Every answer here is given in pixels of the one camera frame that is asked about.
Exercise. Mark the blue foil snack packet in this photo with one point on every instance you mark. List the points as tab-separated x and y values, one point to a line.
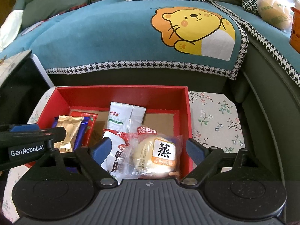
75	127

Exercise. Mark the teal lion sofa cover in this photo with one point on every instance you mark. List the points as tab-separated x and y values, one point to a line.
208	37

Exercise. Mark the white cloth on sofa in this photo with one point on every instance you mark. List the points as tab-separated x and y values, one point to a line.
10	28

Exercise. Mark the red flat snack packet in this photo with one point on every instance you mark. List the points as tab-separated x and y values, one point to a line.
90	126

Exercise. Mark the white green snack packet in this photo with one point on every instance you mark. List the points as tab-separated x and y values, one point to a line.
124	117

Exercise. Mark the dark green sofa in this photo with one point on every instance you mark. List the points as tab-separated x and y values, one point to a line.
268	96

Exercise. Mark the red cardboard box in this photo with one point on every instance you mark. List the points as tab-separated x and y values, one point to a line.
148	126

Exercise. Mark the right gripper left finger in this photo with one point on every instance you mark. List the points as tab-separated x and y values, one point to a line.
91	159

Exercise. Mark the gold foil snack packet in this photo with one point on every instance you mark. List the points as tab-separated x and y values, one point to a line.
71	124

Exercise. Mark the dark side table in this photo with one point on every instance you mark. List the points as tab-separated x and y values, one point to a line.
23	82

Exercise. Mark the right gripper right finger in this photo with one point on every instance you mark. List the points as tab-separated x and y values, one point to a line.
207	161

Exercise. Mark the floral tablecloth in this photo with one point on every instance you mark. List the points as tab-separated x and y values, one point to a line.
215	122

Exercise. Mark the orange container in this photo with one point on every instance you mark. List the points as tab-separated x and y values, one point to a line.
295	31

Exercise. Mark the steamed cake packet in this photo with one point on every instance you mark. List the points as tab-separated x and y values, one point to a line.
152	155

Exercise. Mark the bagged bread on sofa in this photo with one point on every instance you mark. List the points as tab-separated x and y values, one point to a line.
277	13

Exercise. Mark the white red duck snack packet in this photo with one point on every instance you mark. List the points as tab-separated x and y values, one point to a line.
114	161

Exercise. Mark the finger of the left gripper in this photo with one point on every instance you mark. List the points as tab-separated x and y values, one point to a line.
11	139
19	128

